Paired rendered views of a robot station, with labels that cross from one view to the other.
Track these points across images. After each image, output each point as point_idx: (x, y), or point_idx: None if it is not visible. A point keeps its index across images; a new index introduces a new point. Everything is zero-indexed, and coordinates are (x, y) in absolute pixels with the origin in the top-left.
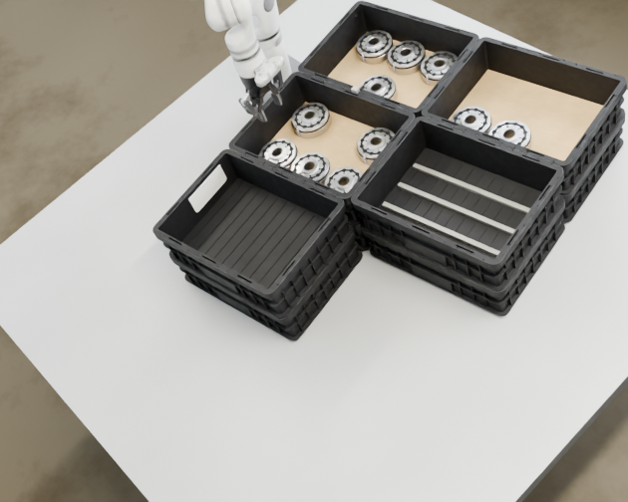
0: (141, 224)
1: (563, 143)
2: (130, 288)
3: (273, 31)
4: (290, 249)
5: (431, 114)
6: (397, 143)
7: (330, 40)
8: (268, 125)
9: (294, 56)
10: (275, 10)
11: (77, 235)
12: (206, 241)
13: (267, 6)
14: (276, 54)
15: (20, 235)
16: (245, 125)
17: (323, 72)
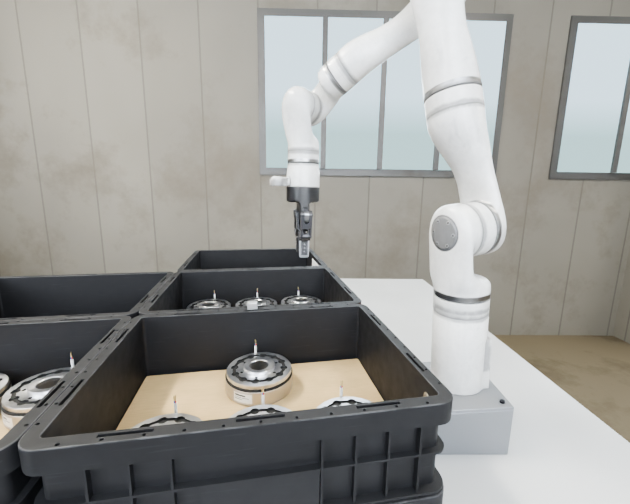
0: (380, 312)
1: None
2: None
3: (435, 284)
4: None
5: (112, 318)
6: (148, 295)
7: (385, 342)
8: (335, 301)
9: (559, 484)
10: (450, 263)
11: (405, 299)
12: None
13: (435, 235)
14: (432, 323)
15: (432, 291)
16: (335, 274)
17: (369, 362)
